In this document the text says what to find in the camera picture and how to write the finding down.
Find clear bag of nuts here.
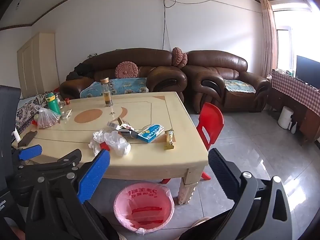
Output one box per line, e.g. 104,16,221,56
32,105,62,130

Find white round appliance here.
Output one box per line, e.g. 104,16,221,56
278,106,293,130

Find white tissue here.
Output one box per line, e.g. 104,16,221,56
89,129,110,155

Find black television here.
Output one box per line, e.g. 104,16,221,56
296,55,320,90

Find yellow snack bar wrapper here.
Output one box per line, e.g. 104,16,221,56
164,130,175,150

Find blue printed armchair cover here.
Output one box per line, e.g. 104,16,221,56
223,79,256,93

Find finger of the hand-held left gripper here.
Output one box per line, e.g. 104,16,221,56
12,149,83,180
11,144,43,167

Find dark clothes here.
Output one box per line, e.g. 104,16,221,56
65,62,94,82

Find clear glass jar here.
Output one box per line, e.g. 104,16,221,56
54,92,66,110

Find pink curtain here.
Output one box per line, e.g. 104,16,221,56
260,0,278,78

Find beige wooden table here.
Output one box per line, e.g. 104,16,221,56
11,91,209,205

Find blue and white medicine box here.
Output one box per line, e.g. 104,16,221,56
137,124,165,143

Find brown leather armchair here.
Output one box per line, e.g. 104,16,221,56
181,50,271,113

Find gold cigarette box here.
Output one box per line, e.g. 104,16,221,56
117,117,132,130

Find red checked cloth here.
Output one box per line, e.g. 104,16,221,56
271,70,320,117

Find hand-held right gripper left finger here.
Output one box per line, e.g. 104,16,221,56
25,149,118,240

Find brown leather sofa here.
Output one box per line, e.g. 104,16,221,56
59,48,187,100

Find black hanging cable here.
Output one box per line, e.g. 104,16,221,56
161,0,173,51

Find cream wardrobe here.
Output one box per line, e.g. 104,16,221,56
17,32,60,98

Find blue printed sofa cover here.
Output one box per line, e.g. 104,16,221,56
80,77,148,98

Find red plastic chair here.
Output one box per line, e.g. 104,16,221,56
160,102,224,184

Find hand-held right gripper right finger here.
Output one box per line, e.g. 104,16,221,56
179,148,293,240

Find glass tea bottle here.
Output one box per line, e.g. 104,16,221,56
100,77,113,107

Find window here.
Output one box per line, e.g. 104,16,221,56
271,0,313,78

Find round pink knitted cushion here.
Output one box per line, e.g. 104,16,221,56
115,61,139,79

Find beige slipper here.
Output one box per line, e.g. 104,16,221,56
191,217,212,230

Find black cigarette box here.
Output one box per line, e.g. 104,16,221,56
118,129,139,139

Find trash bin with pink liner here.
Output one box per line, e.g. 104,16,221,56
113,182,175,232

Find floral patterned bedspread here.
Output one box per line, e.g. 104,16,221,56
11,91,54,133

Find white plastic bag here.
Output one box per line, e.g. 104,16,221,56
104,131,132,157

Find checkered cloth cabinet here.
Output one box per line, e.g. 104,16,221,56
267,74,320,144

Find green water bottle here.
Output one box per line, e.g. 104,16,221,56
46,92,62,115

